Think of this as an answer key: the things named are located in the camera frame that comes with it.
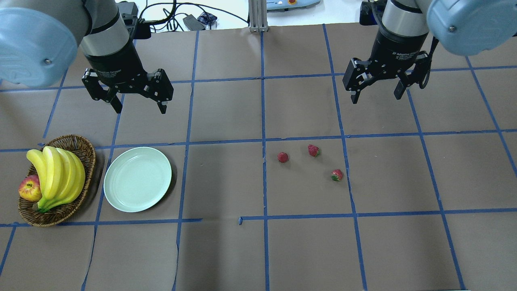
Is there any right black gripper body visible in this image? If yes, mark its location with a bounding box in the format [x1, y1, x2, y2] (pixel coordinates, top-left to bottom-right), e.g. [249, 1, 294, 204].
[342, 31, 432, 92]

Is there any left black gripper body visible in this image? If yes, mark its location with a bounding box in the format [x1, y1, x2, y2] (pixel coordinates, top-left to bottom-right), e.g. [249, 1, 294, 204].
[82, 40, 174, 103]

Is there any strawberry two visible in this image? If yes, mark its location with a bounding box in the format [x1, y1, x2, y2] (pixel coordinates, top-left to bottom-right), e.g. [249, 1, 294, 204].
[308, 144, 321, 157]

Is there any strawberry one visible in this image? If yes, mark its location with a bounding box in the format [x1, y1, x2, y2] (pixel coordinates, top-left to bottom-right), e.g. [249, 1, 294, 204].
[277, 152, 289, 163]

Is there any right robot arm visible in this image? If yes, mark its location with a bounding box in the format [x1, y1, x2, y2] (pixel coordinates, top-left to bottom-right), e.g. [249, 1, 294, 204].
[342, 0, 517, 104]

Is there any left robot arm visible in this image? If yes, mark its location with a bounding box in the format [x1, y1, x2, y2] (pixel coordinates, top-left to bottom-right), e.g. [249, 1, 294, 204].
[0, 0, 174, 114]

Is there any light green plate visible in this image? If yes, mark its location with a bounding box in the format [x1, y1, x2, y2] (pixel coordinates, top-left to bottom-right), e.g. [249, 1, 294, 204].
[103, 147, 173, 213]

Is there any strawberry three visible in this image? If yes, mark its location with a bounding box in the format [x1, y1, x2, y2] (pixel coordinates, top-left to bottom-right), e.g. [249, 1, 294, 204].
[331, 169, 343, 181]

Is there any black power adapter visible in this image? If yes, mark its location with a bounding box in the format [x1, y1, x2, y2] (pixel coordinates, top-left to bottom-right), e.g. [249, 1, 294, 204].
[183, 14, 206, 31]

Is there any yellow banana bunch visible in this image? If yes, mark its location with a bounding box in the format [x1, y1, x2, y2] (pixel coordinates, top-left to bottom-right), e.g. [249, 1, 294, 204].
[26, 146, 86, 213]

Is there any red yellow apple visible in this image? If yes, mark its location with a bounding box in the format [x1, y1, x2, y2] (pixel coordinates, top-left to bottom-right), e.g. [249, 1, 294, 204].
[18, 175, 42, 202]

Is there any blue teach pendant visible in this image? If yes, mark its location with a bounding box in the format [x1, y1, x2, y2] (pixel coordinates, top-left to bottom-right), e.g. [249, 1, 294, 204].
[266, 0, 321, 12]

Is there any woven wicker basket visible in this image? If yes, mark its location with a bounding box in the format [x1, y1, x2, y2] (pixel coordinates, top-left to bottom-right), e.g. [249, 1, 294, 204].
[18, 134, 96, 227]

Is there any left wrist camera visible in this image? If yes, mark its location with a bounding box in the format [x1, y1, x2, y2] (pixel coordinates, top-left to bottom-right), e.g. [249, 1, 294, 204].
[116, 1, 151, 40]

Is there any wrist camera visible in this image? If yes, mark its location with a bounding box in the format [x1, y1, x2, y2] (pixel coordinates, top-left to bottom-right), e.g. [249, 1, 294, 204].
[359, 0, 387, 26]
[116, 1, 151, 40]

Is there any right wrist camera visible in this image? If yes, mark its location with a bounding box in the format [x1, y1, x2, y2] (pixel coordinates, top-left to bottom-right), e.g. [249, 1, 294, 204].
[359, 0, 387, 26]

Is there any aluminium frame post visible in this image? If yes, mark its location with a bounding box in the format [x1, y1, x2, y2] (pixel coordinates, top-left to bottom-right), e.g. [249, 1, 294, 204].
[248, 0, 269, 33]

